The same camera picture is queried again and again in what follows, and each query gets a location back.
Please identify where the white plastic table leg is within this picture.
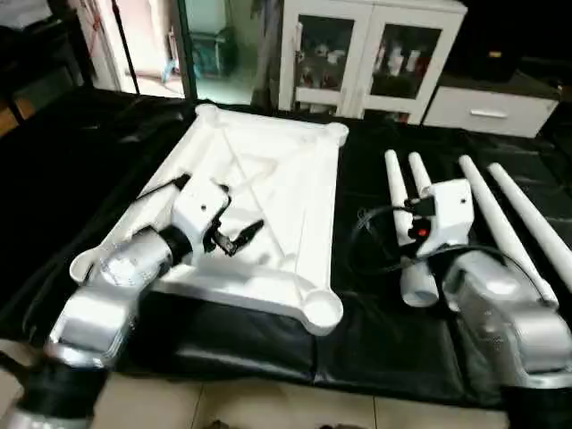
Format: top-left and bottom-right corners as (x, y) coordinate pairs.
(487, 163), (572, 292)
(458, 155), (560, 307)
(408, 152), (437, 194)
(384, 149), (441, 309)

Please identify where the white plastic table top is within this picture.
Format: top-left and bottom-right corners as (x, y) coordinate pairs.
(70, 103), (349, 337)

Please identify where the white drawer unit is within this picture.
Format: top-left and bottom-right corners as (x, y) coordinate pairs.
(422, 80), (560, 139)

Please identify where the black table mat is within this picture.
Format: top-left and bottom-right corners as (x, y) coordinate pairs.
(0, 87), (572, 408)

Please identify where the teal plastic stool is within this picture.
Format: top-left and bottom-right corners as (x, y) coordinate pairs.
(186, 27), (239, 83)

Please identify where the white glass door cabinet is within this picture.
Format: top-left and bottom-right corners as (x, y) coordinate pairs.
(279, 0), (468, 124)

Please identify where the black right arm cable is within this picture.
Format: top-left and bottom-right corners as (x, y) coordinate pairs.
(347, 206), (421, 271)

